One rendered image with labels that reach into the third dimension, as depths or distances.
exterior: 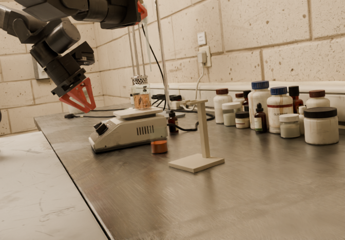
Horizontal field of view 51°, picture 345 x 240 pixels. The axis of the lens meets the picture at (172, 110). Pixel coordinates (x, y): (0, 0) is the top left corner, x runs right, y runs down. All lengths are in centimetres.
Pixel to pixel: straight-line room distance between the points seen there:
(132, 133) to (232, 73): 57
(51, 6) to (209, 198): 39
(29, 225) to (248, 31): 96
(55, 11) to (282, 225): 46
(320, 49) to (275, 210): 63
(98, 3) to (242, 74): 75
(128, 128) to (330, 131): 48
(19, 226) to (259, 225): 33
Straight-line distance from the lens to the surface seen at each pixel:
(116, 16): 74
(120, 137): 94
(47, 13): 65
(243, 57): 132
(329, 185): 58
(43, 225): 55
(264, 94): 99
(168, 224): 48
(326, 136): 81
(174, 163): 72
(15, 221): 60
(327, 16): 103
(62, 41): 89
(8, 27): 98
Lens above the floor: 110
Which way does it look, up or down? 7 degrees down
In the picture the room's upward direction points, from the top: 6 degrees counter-clockwise
